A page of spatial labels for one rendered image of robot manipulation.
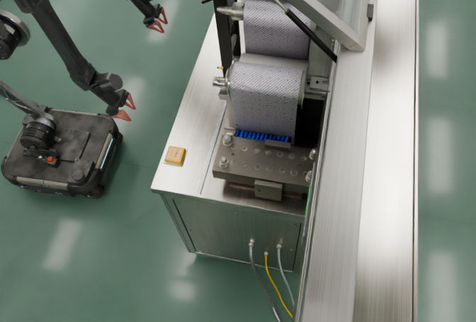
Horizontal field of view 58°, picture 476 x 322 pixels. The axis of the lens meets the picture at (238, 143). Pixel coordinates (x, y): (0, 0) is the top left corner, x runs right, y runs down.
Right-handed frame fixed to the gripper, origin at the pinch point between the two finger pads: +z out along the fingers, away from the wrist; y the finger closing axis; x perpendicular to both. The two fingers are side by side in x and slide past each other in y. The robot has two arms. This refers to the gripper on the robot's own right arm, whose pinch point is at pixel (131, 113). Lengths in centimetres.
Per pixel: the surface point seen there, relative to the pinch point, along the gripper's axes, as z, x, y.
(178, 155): 20.3, -11.0, -9.5
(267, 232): 64, -31, -26
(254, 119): 19, -47, -1
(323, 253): -16, -94, -65
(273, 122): 23, -53, -1
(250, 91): 5, -54, 0
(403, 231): 12, -101, -50
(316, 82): 14, -74, 4
